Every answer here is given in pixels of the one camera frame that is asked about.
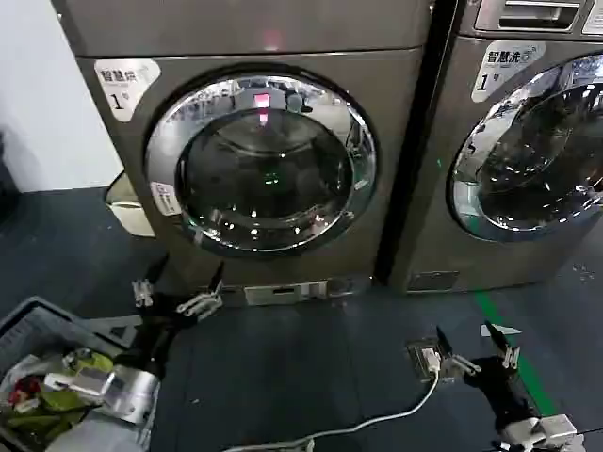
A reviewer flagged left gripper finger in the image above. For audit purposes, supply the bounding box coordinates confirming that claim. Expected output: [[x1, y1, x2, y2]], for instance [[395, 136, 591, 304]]
[[132, 255, 170, 309], [175, 261, 225, 323]]

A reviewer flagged white cloth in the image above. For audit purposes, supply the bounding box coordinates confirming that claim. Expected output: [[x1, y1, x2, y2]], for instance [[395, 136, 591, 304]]
[[0, 355, 51, 401]]

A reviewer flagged steel floor socket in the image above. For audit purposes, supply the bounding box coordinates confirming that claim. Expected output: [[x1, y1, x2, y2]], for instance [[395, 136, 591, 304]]
[[406, 335, 454, 383]]

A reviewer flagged white number label sticker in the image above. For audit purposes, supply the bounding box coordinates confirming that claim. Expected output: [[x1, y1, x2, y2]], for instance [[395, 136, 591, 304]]
[[470, 40, 548, 105], [93, 57, 162, 124]]

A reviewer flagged white power cable with plug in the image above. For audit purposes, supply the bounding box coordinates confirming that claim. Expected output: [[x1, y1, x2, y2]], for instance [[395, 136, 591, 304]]
[[220, 347, 443, 452]]

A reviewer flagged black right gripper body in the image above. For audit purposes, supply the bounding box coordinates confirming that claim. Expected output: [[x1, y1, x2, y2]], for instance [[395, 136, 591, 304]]
[[464, 356, 539, 428]]

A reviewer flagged grey dryer with red light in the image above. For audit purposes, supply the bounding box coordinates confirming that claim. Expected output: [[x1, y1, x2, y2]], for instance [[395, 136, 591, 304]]
[[49, 0, 432, 310]]

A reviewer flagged beige box beside dryer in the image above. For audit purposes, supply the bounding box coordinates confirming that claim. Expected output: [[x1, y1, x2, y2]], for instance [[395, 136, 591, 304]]
[[104, 172, 157, 239]]

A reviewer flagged red cloth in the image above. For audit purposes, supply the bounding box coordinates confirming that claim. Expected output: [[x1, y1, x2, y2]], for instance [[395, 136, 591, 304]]
[[11, 376, 44, 407]]

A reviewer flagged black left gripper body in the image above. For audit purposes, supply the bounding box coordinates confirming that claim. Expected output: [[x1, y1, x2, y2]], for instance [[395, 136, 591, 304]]
[[115, 292, 188, 377]]

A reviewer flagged grey dryer with drawer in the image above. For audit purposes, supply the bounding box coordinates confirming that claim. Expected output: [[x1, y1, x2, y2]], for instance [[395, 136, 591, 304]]
[[388, 0, 603, 298]]

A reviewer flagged white floor tape scrap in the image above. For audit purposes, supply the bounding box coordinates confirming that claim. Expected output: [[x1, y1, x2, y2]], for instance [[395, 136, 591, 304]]
[[480, 323, 523, 338]]

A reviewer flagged round glass dryer door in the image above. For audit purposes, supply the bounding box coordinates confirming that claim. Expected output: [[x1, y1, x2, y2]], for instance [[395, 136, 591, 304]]
[[447, 51, 603, 244], [143, 63, 381, 259]]

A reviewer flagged grey plastic laundry basket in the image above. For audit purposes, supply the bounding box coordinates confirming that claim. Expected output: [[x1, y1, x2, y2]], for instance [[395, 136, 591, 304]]
[[0, 295, 143, 452]]

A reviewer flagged green cloth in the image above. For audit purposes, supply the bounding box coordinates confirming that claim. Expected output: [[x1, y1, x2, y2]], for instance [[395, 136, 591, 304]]
[[7, 351, 115, 430]]

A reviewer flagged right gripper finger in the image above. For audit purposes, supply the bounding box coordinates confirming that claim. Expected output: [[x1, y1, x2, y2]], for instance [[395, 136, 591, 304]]
[[483, 322, 522, 374], [435, 324, 478, 383]]

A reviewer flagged small white warning sticker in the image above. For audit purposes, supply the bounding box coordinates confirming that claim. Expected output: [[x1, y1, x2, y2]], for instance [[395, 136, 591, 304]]
[[149, 180, 183, 219]]

